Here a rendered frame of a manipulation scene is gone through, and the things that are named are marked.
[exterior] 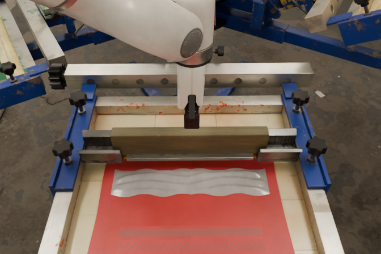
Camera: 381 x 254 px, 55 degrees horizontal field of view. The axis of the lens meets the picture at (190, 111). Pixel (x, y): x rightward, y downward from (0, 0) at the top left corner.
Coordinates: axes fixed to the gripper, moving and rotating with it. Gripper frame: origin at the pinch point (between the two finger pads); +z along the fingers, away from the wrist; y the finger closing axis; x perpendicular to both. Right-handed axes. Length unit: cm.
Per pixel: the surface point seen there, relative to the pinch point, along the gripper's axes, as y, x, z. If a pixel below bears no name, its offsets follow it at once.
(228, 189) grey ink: 8.6, 8.3, 16.1
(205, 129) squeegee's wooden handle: -0.7, 3.1, 6.1
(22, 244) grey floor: -24, -80, 112
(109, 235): 19.3, -17.0, 16.6
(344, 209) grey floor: -42, 79, 112
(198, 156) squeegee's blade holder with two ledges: 1.9, 1.5, 12.6
